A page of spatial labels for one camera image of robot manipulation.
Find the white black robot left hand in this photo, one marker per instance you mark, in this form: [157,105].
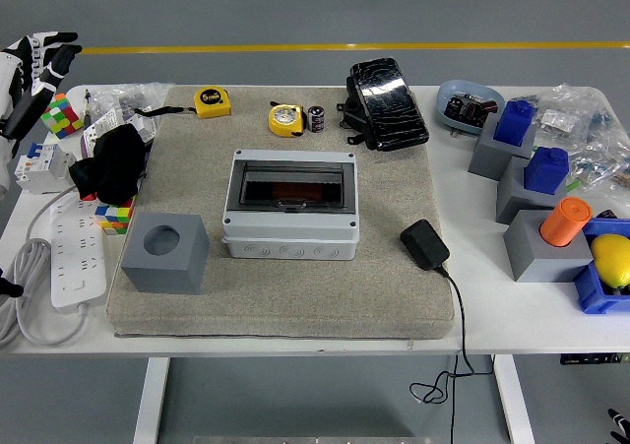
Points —
[29,70]

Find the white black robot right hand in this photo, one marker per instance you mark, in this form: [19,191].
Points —
[621,426]

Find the smoked transparent box lid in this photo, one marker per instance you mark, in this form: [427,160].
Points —
[256,188]

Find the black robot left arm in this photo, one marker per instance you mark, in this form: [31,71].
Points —
[9,286]

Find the blue block battery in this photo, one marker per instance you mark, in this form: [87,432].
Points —
[546,171]
[514,121]

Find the grey electrical junction box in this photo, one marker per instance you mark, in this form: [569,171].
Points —
[290,244]

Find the large multicolour puzzle cube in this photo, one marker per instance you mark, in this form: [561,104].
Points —
[61,116]

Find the black table control panel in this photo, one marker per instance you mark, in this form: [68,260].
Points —
[590,359]

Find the white purple card pack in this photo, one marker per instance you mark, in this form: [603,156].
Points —
[96,129]

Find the white circuit breaker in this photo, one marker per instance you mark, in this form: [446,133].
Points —
[42,168]

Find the clear bag of dark parts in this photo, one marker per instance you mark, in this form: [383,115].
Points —
[128,97]

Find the white table leg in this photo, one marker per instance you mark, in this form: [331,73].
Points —
[150,399]
[514,399]

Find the black cloth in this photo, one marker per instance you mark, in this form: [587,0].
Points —
[113,163]

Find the blue plastic bin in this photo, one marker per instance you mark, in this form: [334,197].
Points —
[590,296]

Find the yellow lemon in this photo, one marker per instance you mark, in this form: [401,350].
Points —
[612,259]

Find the small multicolour puzzle cube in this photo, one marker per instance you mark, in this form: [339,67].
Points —
[115,217]

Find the grey block holder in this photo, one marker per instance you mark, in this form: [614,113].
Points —
[514,203]
[536,262]
[485,158]

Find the square yellow tape measure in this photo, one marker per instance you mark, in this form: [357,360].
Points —
[212,103]

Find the white power strip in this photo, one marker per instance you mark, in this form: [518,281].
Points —
[79,257]

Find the grey block with round hole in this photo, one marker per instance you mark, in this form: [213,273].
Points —
[162,272]

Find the round yellow tape measure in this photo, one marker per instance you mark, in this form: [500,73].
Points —
[285,119]

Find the black power adapter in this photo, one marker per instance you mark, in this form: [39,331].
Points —
[424,244]

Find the clear bags of parts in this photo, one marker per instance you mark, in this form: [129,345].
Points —
[600,139]

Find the small black capacitor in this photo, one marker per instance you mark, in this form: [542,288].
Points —
[316,118]

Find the small bag of white parts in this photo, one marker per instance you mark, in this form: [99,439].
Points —
[555,120]

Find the grey-brown mat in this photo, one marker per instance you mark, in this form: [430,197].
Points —
[295,296]

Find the dark capacitors pile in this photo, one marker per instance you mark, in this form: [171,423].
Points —
[467,109]

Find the glossy black foot pedal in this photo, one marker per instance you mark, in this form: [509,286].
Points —
[389,104]

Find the light blue bowl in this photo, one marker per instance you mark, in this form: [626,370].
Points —
[450,92]

